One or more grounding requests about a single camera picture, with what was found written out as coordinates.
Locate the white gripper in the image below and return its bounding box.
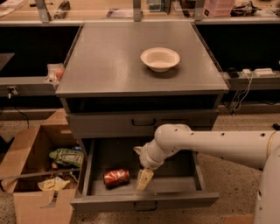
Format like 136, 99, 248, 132
133, 141, 172, 191

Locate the red coke can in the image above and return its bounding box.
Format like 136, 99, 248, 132
103, 169, 130, 187

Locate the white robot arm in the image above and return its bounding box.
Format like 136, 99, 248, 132
134, 124, 280, 224

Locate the open grey middle drawer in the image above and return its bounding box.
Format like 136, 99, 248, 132
71, 136, 219, 213

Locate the closed grey top drawer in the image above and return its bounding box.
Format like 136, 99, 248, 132
66, 109, 218, 138

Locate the grey drawer cabinet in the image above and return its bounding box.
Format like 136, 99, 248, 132
55, 20, 229, 153

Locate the green chip bag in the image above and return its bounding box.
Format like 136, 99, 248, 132
49, 148, 84, 167

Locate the yellow snack bag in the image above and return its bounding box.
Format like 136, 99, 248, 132
38, 177, 70, 191

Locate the brown cardboard box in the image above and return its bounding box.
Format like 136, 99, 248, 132
0, 109, 80, 224

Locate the white paper bowl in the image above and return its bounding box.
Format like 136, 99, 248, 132
141, 47, 180, 73

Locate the white power strip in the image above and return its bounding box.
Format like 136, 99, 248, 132
254, 68, 275, 77

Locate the pink storage box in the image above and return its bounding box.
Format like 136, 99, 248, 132
204, 0, 235, 18

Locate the black middle drawer handle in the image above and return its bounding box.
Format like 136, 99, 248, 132
134, 201, 158, 212

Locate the black drawer handle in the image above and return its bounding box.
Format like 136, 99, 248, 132
134, 201, 158, 212
131, 118, 157, 127

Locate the black top drawer handle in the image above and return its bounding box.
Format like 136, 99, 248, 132
131, 118, 157, 127

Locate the black power cable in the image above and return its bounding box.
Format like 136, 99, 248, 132
12, 105, 31, 130

